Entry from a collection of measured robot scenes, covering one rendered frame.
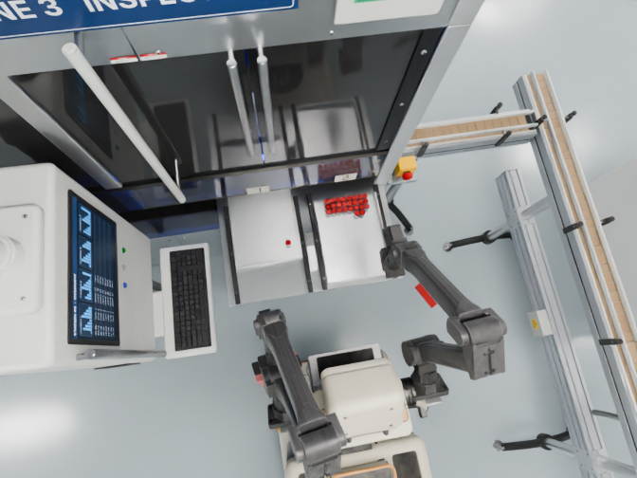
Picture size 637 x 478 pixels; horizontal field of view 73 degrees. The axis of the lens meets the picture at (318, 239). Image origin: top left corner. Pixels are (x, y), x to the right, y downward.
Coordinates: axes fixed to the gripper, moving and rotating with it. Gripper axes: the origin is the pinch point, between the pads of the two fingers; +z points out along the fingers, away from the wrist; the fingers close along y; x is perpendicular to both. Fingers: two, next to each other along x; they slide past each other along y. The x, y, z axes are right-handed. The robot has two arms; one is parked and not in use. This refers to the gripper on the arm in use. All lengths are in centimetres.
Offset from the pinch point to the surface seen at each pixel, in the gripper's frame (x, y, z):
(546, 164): -82, 36, 19
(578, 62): -193, 140, 112
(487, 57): -128, 152, 112
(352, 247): 7.5, 12.9, 21.1
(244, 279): 52, 6, 21
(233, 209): 53, 36, 22
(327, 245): 17.3, 15.1, 21.2
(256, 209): 44, 34, 22
